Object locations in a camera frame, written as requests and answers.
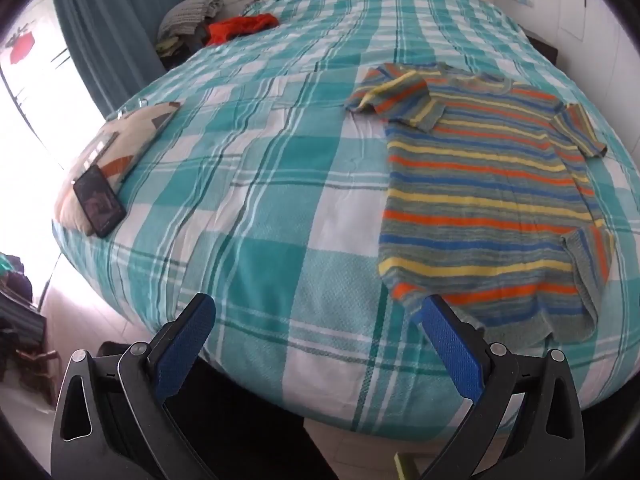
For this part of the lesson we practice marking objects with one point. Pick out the dark cloth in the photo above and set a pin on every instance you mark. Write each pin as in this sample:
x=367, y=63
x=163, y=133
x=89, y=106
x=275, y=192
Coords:
x=240, y=425

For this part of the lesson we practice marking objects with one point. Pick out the patterned cream cushion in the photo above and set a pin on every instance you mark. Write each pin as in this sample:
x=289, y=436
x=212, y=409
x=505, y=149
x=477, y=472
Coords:
x=135, y=130

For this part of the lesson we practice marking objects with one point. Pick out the pile of dark clothes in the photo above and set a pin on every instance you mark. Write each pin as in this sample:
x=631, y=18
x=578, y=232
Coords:
x=177, y=50

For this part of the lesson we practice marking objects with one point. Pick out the teal plaid blanket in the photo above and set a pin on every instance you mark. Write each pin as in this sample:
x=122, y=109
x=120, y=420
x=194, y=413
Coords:
x=250, y=185

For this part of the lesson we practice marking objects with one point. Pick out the teal curtain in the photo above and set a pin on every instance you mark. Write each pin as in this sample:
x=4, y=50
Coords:
x=115, y=20

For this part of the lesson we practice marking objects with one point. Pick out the dark wooden nightstand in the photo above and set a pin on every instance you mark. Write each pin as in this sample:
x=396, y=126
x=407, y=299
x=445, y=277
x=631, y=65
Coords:
x=544, y=47

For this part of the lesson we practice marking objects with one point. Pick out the white wall panel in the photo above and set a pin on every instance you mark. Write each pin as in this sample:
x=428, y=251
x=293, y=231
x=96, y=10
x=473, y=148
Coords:
x=572, y=0

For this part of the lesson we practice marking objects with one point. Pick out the dark cluttered chair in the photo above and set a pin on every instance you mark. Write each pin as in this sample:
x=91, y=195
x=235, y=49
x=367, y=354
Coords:
x=20, y=320

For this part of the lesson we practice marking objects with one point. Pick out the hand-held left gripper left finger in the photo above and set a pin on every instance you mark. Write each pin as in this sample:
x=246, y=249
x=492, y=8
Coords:
x=182, y=345

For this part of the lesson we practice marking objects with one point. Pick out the grey checked folded cloth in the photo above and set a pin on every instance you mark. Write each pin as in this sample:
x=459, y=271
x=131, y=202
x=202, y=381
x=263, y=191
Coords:
x=195, y=10

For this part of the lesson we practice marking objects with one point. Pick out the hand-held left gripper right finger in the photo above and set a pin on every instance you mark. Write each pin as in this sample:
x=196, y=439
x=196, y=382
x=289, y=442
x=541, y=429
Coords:
x=455, y=350

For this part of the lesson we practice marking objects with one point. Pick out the red cloth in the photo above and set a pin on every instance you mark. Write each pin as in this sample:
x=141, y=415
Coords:
x=235, y=27

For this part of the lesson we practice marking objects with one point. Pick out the red window decoration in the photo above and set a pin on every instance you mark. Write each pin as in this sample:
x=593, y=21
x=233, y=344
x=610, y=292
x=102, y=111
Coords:
x=21, y=49

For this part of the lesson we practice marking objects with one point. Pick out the striped knit sweater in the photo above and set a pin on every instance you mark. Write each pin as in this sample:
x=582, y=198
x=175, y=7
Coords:
x=475, y=185

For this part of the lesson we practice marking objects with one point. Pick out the black smartphone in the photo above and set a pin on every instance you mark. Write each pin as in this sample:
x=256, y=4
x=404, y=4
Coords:
x=99, y=201

